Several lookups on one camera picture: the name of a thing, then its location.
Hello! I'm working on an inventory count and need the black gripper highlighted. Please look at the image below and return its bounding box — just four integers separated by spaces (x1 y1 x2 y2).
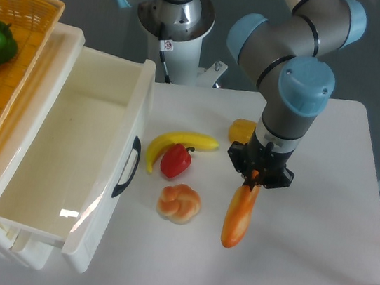
227 140 294 190

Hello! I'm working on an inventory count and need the long orange bread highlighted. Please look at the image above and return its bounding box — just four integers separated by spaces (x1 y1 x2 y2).
220 185 261 248

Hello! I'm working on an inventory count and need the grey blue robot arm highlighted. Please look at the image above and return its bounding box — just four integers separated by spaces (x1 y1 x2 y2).
117 0 367 189

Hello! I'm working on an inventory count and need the round knotted bread roll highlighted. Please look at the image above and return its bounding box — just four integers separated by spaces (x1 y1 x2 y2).
156 184 202 225

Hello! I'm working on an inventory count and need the open white upper drawer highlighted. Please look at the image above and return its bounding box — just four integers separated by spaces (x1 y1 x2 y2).
0 48 156 272

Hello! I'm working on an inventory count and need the white drawer cabinet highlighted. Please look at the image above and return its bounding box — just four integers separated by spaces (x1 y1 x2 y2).
0 15 88 273

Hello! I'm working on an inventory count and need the yellow banana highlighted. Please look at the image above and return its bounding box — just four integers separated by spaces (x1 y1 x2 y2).
145 131 219 174

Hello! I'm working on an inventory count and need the red bell pepper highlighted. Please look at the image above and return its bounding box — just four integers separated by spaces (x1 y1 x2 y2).
160 144 195 179

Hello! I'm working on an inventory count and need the yellow woven basket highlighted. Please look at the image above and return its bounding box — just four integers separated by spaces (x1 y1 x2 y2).
0 0 65 128

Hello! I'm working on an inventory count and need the dark blue drawer handle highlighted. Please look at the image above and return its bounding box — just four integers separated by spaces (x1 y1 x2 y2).
111 136 142 198

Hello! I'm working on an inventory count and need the black cable on pedestal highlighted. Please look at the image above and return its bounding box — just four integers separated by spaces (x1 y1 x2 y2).
151 21 181 85

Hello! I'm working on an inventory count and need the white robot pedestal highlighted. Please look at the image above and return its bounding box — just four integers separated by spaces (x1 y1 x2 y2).
137 0 228 88

